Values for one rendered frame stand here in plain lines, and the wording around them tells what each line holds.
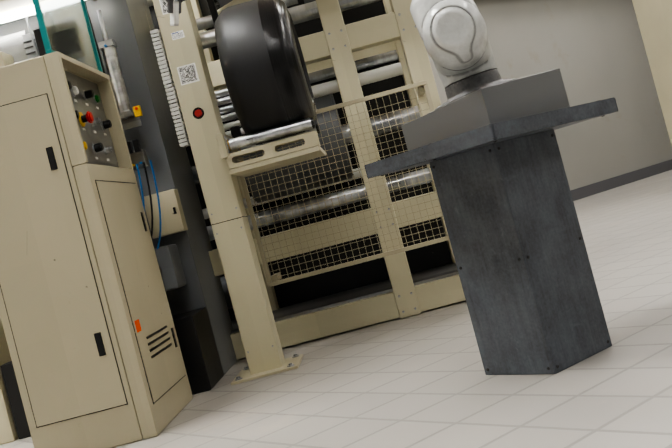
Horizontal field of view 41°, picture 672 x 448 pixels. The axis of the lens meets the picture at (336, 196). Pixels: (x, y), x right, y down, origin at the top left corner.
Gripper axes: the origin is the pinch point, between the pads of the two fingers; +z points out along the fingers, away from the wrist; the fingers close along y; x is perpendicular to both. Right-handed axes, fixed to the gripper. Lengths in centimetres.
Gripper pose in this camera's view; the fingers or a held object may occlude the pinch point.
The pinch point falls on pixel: (174, 13)
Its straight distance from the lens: 270.9
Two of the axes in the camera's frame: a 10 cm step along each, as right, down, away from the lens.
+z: -0.2, 9.9, 1.3
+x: -5.6, -1.2, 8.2
